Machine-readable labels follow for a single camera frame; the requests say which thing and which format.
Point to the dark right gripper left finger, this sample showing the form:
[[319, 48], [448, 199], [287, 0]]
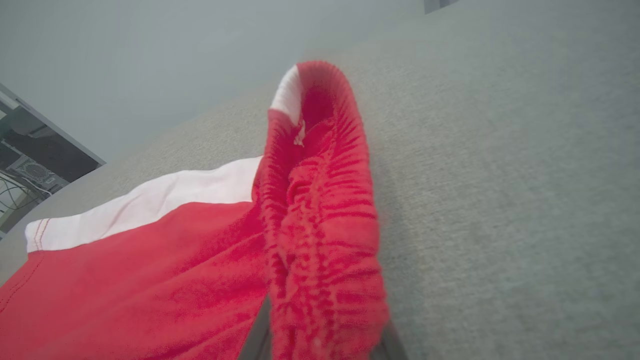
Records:
[[257, 340]]

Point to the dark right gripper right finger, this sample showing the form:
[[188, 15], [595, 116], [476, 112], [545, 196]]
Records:
[[390, 350]]

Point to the red shorts with white stripes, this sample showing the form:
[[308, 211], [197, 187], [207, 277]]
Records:
[[310, 240]]

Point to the grey fabric sofa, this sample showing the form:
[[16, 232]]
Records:
[[500, 175]]

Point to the grey vented computer box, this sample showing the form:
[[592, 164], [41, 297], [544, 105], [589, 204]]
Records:
[[35, 172]]

